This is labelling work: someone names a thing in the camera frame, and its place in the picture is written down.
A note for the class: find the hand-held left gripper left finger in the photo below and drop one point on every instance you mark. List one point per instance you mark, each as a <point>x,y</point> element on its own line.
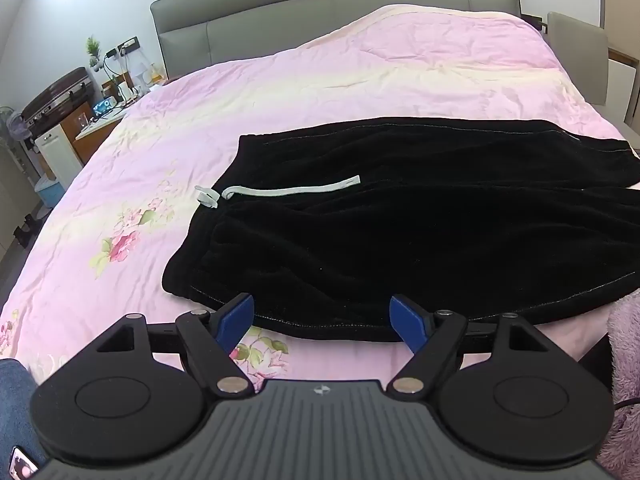
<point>235,321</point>

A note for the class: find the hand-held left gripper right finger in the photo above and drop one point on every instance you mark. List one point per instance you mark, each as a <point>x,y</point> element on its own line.
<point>407,322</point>

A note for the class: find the black pants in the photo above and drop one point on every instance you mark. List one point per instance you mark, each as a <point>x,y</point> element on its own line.
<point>400,220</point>

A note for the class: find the fluffy pink cloth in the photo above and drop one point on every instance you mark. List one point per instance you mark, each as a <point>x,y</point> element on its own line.
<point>625,360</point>

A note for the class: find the blue bin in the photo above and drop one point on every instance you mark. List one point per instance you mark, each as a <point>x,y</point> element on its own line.
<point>49,192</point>

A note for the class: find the person's leg in jeans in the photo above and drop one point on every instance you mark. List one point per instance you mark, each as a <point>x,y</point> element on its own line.
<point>17,400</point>

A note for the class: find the wooden nightstand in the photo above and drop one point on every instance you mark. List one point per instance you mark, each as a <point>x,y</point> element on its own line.
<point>95,132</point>

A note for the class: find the pink floral blanket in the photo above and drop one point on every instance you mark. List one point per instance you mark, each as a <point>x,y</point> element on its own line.
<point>350,75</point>

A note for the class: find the brown suitcase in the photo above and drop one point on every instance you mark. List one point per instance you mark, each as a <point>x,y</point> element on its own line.
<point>55,95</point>

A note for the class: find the standing fan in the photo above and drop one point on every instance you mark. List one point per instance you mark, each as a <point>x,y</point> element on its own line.
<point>12,127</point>

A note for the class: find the black power strip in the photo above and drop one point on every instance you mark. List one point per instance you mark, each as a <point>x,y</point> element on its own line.
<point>122,47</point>

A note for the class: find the small green plant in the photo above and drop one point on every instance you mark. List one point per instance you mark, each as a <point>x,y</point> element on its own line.
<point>93,50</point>

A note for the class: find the grey chair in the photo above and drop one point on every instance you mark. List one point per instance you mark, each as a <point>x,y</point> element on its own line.
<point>575,55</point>

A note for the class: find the grey padded headboard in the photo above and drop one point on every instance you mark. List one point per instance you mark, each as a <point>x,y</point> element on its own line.
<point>300,10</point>

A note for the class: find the white desk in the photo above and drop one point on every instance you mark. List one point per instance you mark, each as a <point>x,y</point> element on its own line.
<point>625,90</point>

